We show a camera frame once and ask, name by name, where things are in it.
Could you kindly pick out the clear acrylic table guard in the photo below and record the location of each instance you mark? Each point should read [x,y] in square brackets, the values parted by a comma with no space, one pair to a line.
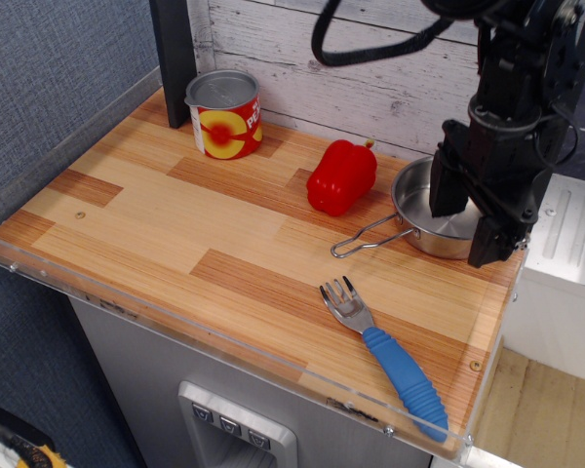
[267,315]

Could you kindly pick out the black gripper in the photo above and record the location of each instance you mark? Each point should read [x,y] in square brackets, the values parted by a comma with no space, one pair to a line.
[493,162]

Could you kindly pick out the small steel pot with handle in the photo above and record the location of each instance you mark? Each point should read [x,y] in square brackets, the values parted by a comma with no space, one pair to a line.
[448,236]

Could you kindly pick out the dark grey left post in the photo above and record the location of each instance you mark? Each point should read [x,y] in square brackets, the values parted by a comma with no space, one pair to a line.
[174,44]

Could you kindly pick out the yellow object bottom left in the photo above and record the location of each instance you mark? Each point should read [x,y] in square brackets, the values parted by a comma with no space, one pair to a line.
[39,457]

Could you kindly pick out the red toy bell pepper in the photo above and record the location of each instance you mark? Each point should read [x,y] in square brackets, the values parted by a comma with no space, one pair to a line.
[347,172]

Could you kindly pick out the red yellow peaches can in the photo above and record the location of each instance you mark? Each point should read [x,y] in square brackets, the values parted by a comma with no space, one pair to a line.
[225,113]

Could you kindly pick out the grey toy fridge cabinet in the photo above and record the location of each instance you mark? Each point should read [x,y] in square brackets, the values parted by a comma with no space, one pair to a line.
[190,405]

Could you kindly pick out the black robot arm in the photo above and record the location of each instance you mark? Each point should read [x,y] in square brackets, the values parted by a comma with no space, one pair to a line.
[531,69]

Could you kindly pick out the white toy sink unit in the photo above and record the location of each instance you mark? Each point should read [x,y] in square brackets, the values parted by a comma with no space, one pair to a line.
[545,319]

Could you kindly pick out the fork with blue handle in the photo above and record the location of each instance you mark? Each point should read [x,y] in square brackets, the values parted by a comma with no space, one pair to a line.
[395,361]

